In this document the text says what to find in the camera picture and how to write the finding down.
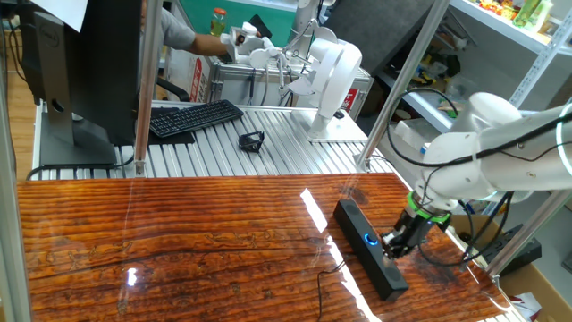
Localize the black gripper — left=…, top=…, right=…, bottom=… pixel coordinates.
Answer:
left=380, top=206, right=449, bottom=261

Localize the black speaker bar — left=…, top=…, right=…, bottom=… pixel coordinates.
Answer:
left=332, top=199, right=410, bottom=302

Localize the silver haptic device plate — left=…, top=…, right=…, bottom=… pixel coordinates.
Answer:
left=290, top=108, right=368, bottom=144

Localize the black power strip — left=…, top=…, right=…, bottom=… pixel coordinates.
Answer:
left=480, top=223, right=543, bottom=276

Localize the brown cardboard box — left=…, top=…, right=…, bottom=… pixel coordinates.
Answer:
left=449, top=213, right=572, bottom=322

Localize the small black phone stand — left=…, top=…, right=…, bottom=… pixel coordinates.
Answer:
left=238, top=130, right=265, bottom=154

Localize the white haptic control device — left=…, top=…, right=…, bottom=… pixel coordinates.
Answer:
left=220, top=20, right=364, bottom=140

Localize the glossy wood grain mat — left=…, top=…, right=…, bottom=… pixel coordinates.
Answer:
left=16, top=172, right=515, bottom=322

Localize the dark gray foam panel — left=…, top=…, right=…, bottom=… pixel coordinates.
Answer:
left=322, top=0, right=437, bottom=78

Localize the aluminium equipment case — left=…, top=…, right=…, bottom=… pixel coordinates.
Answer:
left=207, top=56, right=375, bottom=123

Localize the black keyboard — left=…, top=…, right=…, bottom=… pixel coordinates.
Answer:
left=148, top=98, right=245, bottom=139

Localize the white metal shelf rack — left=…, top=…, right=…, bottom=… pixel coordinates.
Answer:
left=374, top=0, right=572, bottom=135

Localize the black desk pad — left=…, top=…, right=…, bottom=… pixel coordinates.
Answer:
left=147, top=106, right=197, bottom=147

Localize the white carton with red print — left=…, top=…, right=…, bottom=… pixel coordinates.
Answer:
left=165, top=47, right=211, bottom=104

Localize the black chair armrest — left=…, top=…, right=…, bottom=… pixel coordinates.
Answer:
left=155, top=76, right=192, bottom=103

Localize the glass jar with orange lid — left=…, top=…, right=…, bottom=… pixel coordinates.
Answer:
left=209, top=6, right=228, bottom=38

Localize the man in gray shirt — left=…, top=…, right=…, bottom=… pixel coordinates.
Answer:
left=160, top=7, right=230, bottom=57

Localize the black Dell monitor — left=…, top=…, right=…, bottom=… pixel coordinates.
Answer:
left=16, top=0, right=151, bottom=168

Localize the white paper sheet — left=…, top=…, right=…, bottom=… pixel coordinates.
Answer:
left=29, top=0, right=89, bottom=33

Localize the green flange ring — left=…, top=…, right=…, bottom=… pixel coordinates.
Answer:
left=405, top=191, right=451, bottom=225

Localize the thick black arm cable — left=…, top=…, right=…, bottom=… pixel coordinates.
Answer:
left=416, top=191, right=516, bottom=269

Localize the thin black speaker cable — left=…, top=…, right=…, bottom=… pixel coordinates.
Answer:
left=315, top=259, right=348, bottom=322

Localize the aluminium frame post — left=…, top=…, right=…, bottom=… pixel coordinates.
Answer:
left=0, top=53, right=33, bottom=322
left=132, top=0, right=164, bottom=177
left=484, top=190, right=572, bottom=279
left=355, top=0, right=451, bottom=174

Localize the black monitor power cable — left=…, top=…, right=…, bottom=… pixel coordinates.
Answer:
left=25, top=151, right=136, bottom=182

